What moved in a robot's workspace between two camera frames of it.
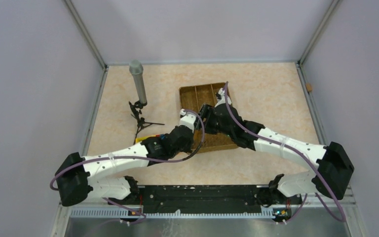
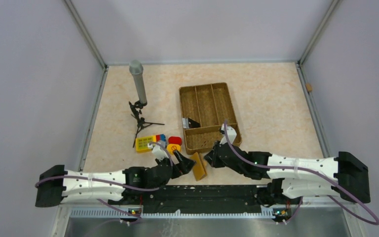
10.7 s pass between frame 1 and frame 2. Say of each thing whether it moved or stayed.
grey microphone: stayed
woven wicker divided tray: stayed
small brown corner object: stayed
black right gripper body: moved
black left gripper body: moved
